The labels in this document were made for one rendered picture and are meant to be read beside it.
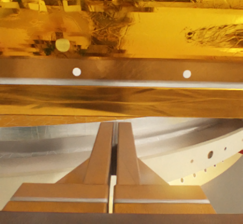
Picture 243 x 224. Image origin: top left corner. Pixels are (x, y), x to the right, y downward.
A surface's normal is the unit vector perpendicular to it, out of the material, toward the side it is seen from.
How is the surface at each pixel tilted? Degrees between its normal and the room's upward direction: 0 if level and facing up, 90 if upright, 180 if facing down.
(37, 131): 90
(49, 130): 90
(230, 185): 62
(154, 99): 90
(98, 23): 125
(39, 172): 0
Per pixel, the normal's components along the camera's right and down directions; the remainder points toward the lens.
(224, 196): 0.49, -0.25
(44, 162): 0.02, -0.96
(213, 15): -0.02, 0.72
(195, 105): 0.00, 0.26
